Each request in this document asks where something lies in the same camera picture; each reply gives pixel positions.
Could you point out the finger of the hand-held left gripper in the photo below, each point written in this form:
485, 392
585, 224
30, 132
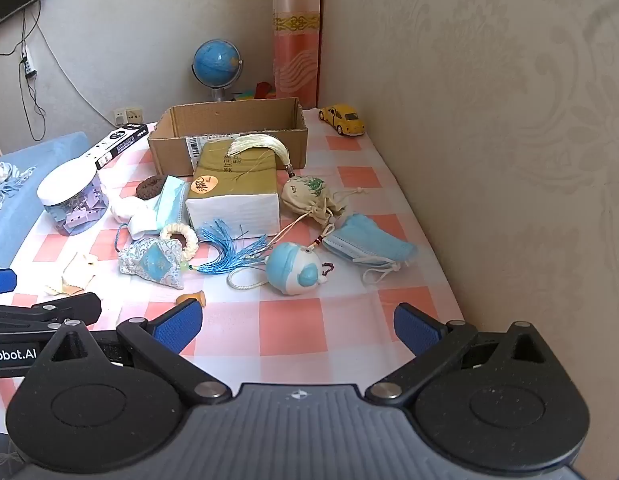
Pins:
1, 281
64, 307

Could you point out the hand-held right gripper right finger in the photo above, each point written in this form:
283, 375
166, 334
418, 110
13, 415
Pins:
417, 327

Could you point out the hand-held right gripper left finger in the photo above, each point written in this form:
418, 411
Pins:
179, 325

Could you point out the blue silk sachet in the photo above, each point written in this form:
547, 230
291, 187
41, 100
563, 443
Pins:
152, 262

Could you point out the blue tassel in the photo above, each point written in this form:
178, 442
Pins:
229, 252

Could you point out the blue face mask bundle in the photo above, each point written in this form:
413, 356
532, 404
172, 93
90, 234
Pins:
369, 240

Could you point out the blue and white round toy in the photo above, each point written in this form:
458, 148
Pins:
289, 267

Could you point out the brown cardboard box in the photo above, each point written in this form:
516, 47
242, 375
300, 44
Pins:
229, 130

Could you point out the small orange peg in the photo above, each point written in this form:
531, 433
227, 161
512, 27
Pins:
192, 300

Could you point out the cream paper scraps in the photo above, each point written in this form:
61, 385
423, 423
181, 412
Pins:
71, 272

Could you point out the blue floral pillow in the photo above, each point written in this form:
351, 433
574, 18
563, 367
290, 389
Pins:
19, 225

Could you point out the white and blue cloth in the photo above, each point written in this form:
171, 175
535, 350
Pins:
6, 180

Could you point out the clear plastic jar white lid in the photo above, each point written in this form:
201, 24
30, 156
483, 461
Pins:
71, 200

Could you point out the pink checkered tablecloth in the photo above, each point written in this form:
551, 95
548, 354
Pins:
289, 325

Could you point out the crumpled white tissue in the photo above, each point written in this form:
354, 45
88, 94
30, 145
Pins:
134, 215

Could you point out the brown scrunchie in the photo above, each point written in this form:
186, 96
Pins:
151, 187

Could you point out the olive tissue pack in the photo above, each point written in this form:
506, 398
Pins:
234, 195

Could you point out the black and white box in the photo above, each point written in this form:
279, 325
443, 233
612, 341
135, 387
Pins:
119, 142

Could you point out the cream tassel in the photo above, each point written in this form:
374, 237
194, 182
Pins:
254, 144

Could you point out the yellow toy car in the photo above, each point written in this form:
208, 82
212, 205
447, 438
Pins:
344, 119

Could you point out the red toy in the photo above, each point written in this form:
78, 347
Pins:
264, 89

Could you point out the blue desk globe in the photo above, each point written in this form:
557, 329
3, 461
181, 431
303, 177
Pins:
215, 60

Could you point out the pink patterned curtain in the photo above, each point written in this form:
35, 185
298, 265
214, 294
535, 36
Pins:
295, 35

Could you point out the white wall outlet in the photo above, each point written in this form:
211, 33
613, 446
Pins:
127, 116

